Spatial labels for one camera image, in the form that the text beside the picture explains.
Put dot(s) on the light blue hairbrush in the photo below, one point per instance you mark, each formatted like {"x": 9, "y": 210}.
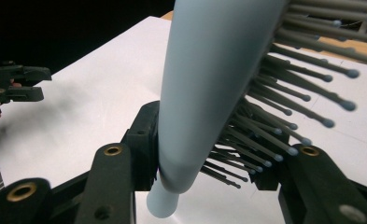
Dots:
{"x": 203, "y": 77}

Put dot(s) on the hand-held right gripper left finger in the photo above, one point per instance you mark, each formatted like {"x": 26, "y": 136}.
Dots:
{"x": 109, "y": 186}

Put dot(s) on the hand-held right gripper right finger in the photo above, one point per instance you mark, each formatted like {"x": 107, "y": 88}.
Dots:
{"x": 321, "y": 186}

